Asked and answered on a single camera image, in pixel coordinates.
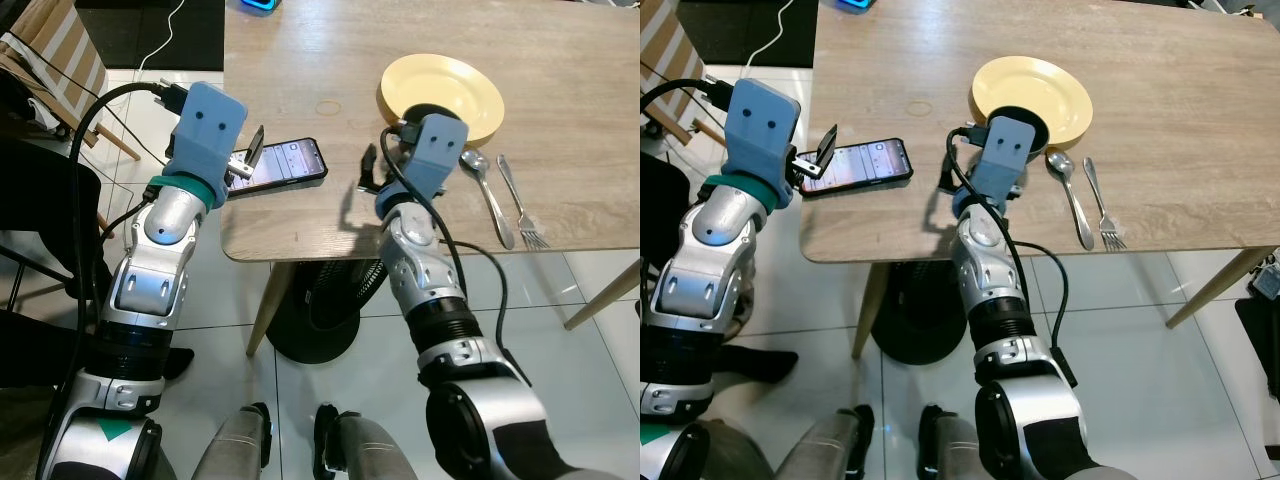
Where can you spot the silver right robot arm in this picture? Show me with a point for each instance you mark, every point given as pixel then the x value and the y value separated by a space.
pixel 990 270
pixel 420 270

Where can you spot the yellow plate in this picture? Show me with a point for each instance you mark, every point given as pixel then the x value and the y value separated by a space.
pixel 450 85
pixel 1040 85

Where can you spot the black smartphone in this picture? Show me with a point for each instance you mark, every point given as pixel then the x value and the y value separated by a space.
pixel 870 162
pixel 290 160

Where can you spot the silver metal spoon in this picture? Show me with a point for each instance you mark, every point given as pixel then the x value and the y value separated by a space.
pixel 474 163
pixel 1060 165

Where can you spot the light wooden table leg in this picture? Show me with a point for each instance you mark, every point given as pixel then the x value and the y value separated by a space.
pixel 868 315
pixel 268 310
pixel 600 298
pixel 1205 290

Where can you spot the blue glowing device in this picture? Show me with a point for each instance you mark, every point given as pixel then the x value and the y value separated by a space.
pixel 857 4
pixel 260 5

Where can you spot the silver metal fork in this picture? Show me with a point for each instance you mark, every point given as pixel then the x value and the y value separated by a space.
pixel 533 232
pixel 1112 235

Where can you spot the black floor mat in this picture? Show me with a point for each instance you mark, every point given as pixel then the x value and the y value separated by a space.
pixel 130 35
pixel 730 25

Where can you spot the striped wooden chair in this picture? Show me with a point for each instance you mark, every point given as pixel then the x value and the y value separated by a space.
pixel 665 50
pixel 50 50

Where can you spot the person's leg in black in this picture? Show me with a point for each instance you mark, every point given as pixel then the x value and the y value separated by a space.
pixel 760 365
pixel 60 350

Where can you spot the grey robot left leg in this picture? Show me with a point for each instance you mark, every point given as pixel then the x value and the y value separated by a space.
pixel 235 445
pixel 825 445

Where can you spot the grey robot leg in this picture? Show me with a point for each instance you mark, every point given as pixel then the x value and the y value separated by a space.
pixel 960 445
pixel 825 445
pixel 235 445
pixel 365 445

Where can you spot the grey robot right leg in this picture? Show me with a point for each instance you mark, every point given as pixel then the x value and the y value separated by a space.
pixel 960 445
pixel 365 445

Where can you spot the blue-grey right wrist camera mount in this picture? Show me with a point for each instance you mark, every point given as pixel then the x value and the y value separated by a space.
pixel 435 160
pixel 1008 155

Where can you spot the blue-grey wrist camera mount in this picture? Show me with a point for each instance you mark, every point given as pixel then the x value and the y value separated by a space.
pixel 205 125
pixel 760 130
pixel 435 160
pixel 1008 155

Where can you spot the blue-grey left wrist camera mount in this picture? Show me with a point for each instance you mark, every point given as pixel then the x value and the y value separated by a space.
pixel 205 125
pixel 760 130

